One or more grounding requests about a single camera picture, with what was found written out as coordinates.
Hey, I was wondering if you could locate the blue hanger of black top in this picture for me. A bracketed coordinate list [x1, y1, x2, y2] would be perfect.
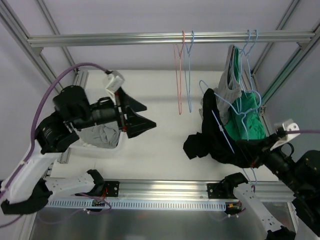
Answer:
[198, 79, 262, 187]

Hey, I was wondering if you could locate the pink wire hanger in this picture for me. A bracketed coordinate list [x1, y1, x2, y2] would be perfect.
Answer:
[173, 31, 185, 115]

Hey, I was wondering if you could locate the black tank top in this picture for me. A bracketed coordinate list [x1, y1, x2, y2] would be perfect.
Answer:
[183, 88, 275, 168]

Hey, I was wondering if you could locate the blue hanger of grey top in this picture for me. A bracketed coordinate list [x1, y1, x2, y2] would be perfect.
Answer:
[183, 30, 195, 113]

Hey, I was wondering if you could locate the dark grey tank top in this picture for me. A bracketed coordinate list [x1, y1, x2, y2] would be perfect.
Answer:
[214, 44, 242, 126]

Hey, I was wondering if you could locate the blue hanger of green top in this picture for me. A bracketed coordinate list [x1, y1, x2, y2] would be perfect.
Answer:
[228, 30, 257, 118]

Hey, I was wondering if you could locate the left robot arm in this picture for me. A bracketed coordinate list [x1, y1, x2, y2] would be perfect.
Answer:
[0, 85, 156, 215]

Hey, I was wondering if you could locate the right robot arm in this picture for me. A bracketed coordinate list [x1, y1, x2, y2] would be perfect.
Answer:
[221, 150, 320, 240]

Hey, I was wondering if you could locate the green tank top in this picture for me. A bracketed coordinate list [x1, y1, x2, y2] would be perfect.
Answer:
[225, 46, 266, 140]

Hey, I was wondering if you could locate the empty blue hanger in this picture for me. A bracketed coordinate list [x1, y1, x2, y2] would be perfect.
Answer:
[246, 29, 260, 93]

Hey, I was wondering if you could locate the white plastic basket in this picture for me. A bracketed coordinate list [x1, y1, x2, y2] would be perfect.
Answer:
[70, 131, 124, 153]

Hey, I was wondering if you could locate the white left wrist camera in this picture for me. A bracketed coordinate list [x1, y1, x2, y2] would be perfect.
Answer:
[102, 70, 125, 99]

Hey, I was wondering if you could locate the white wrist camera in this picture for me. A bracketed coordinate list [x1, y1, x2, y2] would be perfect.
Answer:
[102, 70, 125, 99]
[270, 119, 300, 151]

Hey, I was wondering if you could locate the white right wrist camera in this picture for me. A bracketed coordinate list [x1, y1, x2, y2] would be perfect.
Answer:
[270, 119, 300, 151]

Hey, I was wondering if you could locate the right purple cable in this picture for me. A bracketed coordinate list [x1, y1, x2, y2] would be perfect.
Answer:
[287, 128, 320, 136]

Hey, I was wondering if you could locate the purple cable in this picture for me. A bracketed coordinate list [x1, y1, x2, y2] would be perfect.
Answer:
[0, 62, 111, 228]
[287, 128, 320, 136]

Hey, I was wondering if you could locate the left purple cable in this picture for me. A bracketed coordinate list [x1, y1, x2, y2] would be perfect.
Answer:
[0, 62, 111, 228]

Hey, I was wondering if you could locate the aluminium frame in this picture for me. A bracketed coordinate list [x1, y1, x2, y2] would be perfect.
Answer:
[0, 0, 320, 240]

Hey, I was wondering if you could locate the white slotted cable duct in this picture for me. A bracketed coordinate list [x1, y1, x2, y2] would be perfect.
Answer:
[46, 197, 227, 212]

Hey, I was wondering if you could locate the aluminium hanging rail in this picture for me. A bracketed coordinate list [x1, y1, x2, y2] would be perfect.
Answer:
[27, 30, 316, 48]

